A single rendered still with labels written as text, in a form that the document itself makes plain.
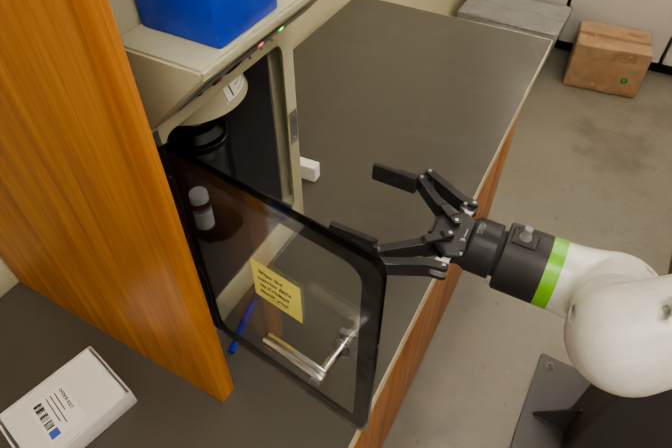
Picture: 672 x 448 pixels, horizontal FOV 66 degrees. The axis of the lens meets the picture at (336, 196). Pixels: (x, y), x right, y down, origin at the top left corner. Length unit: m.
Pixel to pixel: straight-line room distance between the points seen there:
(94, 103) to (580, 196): 2.46
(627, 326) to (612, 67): 2.94
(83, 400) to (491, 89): 1.22
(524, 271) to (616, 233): 1.97
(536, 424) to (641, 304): 1.45
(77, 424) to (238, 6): 0.66
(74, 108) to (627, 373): 0.54
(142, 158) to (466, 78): 1.20
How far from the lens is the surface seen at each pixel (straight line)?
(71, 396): 0.94
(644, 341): 0.55
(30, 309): 1.12
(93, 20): 0.43
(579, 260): 0.68
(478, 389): 1.99
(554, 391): 2.05
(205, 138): 0.83
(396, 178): 0.78
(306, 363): 0.62
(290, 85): 0.87
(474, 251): 0.68
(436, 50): 1.68
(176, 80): 0.51
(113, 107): 0.46
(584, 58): 3.40
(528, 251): 0.67
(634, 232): 2.67
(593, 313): 0.56
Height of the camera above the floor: 1.76
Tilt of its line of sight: 45 degrees down
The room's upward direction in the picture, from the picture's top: straight up
